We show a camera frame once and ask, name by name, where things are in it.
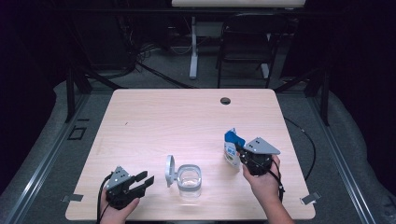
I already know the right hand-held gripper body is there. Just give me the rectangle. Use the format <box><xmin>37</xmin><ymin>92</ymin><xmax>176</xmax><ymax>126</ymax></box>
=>
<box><xmin>237</xmin><ymin>136</ymin><xmax>281</xmax><ymax>177</ymax></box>

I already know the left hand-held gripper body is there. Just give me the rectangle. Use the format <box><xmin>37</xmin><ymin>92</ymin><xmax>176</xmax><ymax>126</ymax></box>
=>
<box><xmin>105</xmin><ymin>165</ymin><xmax>147</xmax><ymax>210</ymax></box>

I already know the clear jar with white lid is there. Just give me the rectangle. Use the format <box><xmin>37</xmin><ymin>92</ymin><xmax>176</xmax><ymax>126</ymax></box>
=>
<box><xmin>164</xmin><ymin>154</ymin><xmax>203</xmax><ymax>199</ymax></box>

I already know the person's left hand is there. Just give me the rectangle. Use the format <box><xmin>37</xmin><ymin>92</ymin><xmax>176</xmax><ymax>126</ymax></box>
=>
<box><xmin>99</xmin><ymin>189</ymin><xmax>141</xmax><ymax>224</ymax></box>

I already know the person's right hand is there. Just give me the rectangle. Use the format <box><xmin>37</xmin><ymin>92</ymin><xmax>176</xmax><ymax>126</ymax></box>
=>
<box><xmin>242</xmin><ymin>154</ymin><xmax>283</xmax><ymax>204</ymax></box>

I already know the grey tape tab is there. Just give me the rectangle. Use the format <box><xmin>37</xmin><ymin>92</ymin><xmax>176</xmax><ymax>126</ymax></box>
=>
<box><xmin>300</xmin><ymin>191</ymin><xmax>321</xmax><ymax>205</ymax></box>
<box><xmin>61</xmin><ymin>193</ymin><xmax>84</xmax><ymax>203</ymax></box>

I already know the black metal stand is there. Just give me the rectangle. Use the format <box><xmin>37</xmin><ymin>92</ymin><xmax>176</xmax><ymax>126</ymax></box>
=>
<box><xmin>274</xmin><ymin>67</ymin><xmax>331</xmax><ymax>127</ymax></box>
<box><xmin>64</xmin><ymin>66</ymin><xmax>125</xmax><ymax>123</ymax></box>

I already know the black folding chair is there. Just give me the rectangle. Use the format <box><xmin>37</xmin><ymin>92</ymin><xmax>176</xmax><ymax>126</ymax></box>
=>
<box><xmin>216</xmin><ymin>12</ymin><xmax>289</xmax><ymax>89</ymax></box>

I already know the white desk leg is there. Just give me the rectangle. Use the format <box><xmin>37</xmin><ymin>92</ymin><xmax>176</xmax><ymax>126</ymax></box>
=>
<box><xmin>189</xmin><ymin>16</ymin><xmax>199</xmax><ymax>80</ymax></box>

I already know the white desk top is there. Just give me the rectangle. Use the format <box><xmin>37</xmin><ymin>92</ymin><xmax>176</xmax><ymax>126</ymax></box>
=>
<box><xmin>171</xmin><ymin>0</ymin><xmax>307</xmax><ymax>8</ymax></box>

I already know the left hand-held gripper black cable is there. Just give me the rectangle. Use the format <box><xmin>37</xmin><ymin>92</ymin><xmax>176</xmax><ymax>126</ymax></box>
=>
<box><xmin>96</xmin><ymin>173</ymin><xmax>114</xmax><ymax>224</ymax></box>

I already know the hand-held gripper black cable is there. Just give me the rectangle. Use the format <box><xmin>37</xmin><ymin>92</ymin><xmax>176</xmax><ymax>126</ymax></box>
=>
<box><xmin>270</xmin><ymin>158</ymin><xmax>286</xmax><ymax>203</ymax></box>
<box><xmin>96</xmin><ymin>173</ymin><xmax>114</xmax><ymax>224</ymax></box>

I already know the right hand-held gripper black cable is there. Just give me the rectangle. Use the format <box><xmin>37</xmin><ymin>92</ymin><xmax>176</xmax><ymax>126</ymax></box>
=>
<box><xmin>270</xmin><ymin>158</ymin><xmax>286</xmax><ymax>203</ymax></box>

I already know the thin black floor cable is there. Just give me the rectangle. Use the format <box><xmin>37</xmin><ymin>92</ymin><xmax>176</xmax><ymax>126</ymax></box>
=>
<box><xmin>283</xmin><ymin>116</ymin><xmax>317</xmax><ymax>181</ymax></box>

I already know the aluminium floor rail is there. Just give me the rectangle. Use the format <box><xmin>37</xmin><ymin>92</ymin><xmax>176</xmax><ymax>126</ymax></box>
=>
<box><xmin>4</xmin><ymin>92</ymin><xmax>92</xmax><ymax>224</ymax></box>
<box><xmin>306</xmin><ymin>92</ymin><xmax>376</xmax><ymax>224</ymax></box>

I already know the thick black floor cable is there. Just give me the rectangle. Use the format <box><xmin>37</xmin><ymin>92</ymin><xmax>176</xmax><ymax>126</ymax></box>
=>
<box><xmin>135</xmin><ymin>60</ymin><xmax>194</xmax><ymax>90</ymax></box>

